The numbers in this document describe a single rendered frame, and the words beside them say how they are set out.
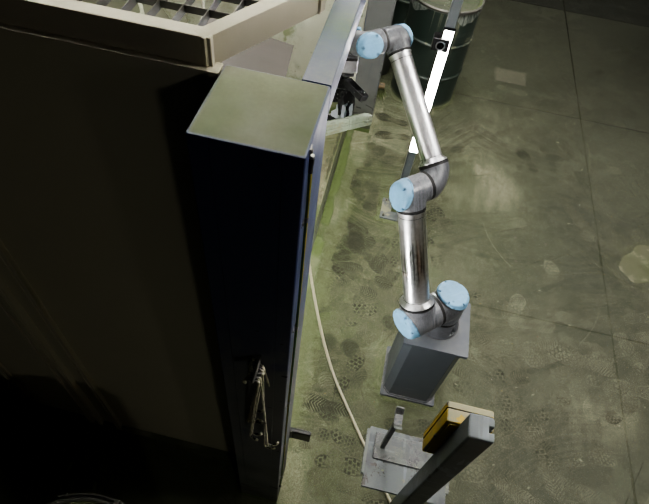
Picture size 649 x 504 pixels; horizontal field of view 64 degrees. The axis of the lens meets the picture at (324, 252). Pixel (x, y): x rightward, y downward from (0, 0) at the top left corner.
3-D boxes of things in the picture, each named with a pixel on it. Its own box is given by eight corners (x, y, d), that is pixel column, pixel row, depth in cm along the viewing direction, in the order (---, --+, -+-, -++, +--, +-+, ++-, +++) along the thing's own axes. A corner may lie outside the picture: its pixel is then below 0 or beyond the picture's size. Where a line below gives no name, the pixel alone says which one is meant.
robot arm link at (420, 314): (444, 332, 231) (439, 176, 194) (412, 348, 225) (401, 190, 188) (422, 316, 243) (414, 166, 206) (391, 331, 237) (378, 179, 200)
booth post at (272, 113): (276, 503, 255) (306, 158, 73) (241, 494, 256) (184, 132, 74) (285, 466, 266) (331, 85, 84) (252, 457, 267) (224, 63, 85)
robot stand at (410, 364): (437, 358, 311) (470, 303, 260) (432, 407, 292) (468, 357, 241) (386, 347, 312) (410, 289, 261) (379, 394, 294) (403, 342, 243)
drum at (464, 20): (386, 69, 486) (407, -28, 416) (446, 72, 492) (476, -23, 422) (394, 108, 451) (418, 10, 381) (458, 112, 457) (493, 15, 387)
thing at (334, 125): (334, 106, 231) (376, 114, 218) (334, 116, 233) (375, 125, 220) (252, 121, 197) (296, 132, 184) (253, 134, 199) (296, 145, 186)
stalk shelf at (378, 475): (360, 486, 190) (361, 485, 189) (370, 426, 204) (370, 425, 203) (443, 507, 189) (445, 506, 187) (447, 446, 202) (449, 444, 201)
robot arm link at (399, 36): (463, 189, 203) (411, 16, 194) (438, 199, 198) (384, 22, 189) (445, 192, 213) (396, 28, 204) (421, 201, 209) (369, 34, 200)
